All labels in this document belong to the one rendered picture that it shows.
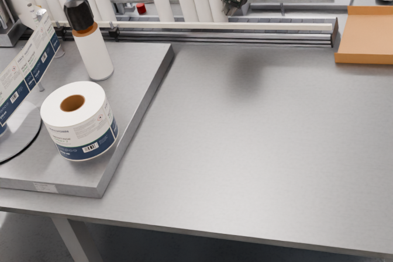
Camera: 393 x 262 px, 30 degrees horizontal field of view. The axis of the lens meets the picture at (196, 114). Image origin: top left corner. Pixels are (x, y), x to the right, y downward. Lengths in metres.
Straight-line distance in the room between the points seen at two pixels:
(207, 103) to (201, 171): 0.30
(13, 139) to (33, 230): 0.74
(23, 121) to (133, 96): 0.37
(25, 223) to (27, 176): 0.85
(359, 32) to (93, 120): 0.95
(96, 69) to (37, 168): 0.41
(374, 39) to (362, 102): 0.30
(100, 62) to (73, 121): 0.37
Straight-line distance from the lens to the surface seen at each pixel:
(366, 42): 2.47
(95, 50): 2.43
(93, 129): 2.17
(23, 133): 2.41
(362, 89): 2.30
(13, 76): 2.44
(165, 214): 2.06
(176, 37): 2.62
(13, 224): 3.13
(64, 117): 2.18
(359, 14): 2.60
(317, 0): 2.48
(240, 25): 2.51
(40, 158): 2.31
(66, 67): 2.63
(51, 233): 3.01
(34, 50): 2.52
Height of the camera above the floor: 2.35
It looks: 41 degrees down
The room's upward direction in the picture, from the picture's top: 16 degrees counter-clockwise
